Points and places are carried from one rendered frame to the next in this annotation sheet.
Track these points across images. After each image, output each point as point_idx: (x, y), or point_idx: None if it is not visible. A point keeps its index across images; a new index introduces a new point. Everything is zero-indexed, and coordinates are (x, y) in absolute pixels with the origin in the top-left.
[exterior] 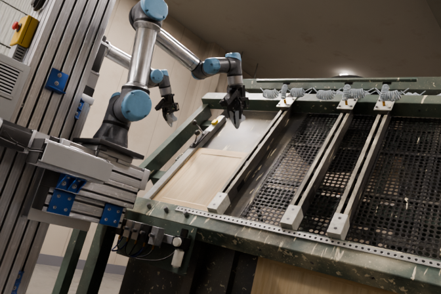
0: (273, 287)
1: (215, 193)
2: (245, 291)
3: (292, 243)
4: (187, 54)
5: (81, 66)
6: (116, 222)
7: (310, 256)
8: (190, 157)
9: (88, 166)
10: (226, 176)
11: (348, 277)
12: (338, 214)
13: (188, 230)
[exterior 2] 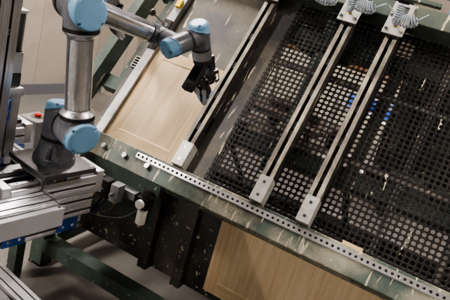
0: (240, 237)
1: (180, 133)
2: (211, 233)
3: (259, 224)
4: (137, 28)
5: (0, 69)
6: (73, 224)
7: (274, 242)
8: (149, 63)
9: (39, 223)
10: (193, 106)
11: (309, 262)
12: (310, 197)
13: (151, 191)
